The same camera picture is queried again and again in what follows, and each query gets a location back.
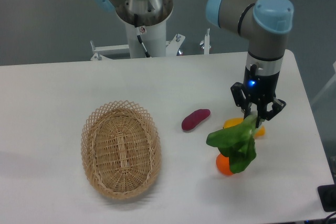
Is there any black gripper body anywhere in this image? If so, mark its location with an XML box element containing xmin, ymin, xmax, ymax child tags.
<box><xmin>244</xmin><ymin>64</ymin><xmax>279</xmax><ymax>105</ymax></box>

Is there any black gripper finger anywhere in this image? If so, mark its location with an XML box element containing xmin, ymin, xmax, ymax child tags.
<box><xmin>256</xmin><ymin>98</ymin><xmax>286</xmax><ymax>128</ymax></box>
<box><xmin>230</xmin><ymin>82</ymin><xmax>253</xmax><ymax>119</ymax></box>

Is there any green bok choy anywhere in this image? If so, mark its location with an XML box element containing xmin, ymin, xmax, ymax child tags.
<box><xmin>206</xmin><ymin>114</ymin><xmax>257</xmax><ymax>174</ymax></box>

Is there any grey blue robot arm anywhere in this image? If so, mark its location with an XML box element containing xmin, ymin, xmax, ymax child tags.
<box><xmin>95</xmin><ymin>0</ymin><xmax>294</xmax><ymax>126</ymax></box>

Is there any woven wicker basket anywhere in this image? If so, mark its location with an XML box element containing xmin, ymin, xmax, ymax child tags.
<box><xmin>81</xmin><ymin>101</ymin><xmax>161</xmax><ymax>200</ymax></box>

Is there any yellow mango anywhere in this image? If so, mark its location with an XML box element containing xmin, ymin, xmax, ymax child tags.
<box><xmin>223</xmin><ymin>118</ymin><xmax>266</xmax><ymax>137</ymax></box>

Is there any purple sweet potato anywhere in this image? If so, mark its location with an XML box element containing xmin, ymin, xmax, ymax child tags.
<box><xmin>181</xmin><ymin>109</ymin><xmax>211</xmax><ymax>131</ymax></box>

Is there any orange tangerine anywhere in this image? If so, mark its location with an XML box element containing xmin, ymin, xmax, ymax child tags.
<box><xmin>216</xmin><ymin>154</ymin><xmax>233</xmax><ymax>176</ymax></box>

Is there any black device at edge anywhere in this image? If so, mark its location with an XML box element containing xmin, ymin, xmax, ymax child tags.
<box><xmin>317</xmin><ymin>184</ymin><xmax>335</xmax><ymax>212</ymax></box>

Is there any white frame at right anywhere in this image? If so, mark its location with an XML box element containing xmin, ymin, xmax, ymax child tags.
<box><xmin>310</xmin><ymin>62</ymin><xmax>336</xmax><ymax>106</ymax></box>

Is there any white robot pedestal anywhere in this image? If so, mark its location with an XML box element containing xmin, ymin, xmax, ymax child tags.
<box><xmin>114</xmin><ymin>0</ymin><xmax>174</xmax><ymax>59</ymax></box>

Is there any white metal base frame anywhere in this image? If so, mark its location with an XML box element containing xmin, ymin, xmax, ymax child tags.
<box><xmin>89</xmin><ymin>28</ymin><xmax>212</xmax><ymax>61</ymax></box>

